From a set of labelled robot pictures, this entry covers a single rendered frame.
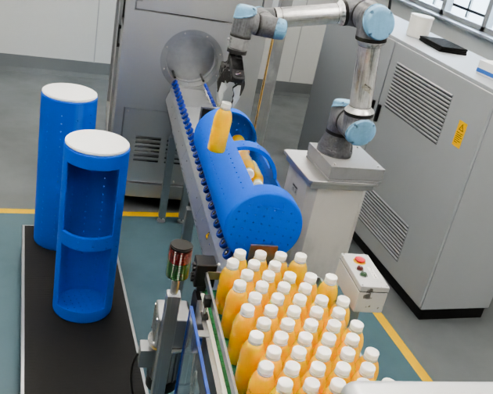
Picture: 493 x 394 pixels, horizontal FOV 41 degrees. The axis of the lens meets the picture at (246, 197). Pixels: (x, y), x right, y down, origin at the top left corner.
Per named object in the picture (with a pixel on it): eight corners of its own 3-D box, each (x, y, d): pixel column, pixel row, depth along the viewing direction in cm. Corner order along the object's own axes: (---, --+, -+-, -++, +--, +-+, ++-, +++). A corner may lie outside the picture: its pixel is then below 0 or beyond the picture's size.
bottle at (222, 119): (212, 154, 240) (222, 109, 233) (203, 146, 245) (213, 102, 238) (228, 153, 244) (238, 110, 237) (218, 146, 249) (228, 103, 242)
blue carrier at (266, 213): (242, 168, 315) (261, 114, 304) (287, 268, 239) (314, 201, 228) (186, 155, 306) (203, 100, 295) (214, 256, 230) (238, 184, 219)
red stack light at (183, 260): (189, 254, 181) (191, 241, 180) (192, 266, 176) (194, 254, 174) (166, 252, 180) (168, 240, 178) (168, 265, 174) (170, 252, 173)
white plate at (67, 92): (106, 92, 346) (106, 94, 347) (61, 79, 352) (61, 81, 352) (80, 104, 322) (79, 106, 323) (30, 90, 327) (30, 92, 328)
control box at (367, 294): (360, 278, 229) (368, 253, 224) (381, 313, 211) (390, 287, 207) (333, 277, 226) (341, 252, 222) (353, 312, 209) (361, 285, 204)
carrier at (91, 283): (45, 294, 326) (61, 328, 305) (55, 131, 289) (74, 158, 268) (100, 285, 341) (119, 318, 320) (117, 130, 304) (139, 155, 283)
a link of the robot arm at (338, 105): (347, 126, 279) (355, 95, 273) (359, 137, 267) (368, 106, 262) (322, 123, 275) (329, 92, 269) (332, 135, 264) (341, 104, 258)
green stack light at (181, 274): (186, 269, 184) (189, 254, 181) (189, 281, 178) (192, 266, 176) (163, 267, 182) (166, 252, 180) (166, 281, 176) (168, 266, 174)
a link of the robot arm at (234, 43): (252, 41, 227) (230, 37, 225) (250, 54, 229) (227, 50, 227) (247, 37, 234) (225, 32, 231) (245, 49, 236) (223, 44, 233)
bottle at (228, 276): (234, 316, 212) (244, 271, 204) (214, 315, 210) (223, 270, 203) (232, 304, 218) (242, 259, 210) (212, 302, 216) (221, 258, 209)
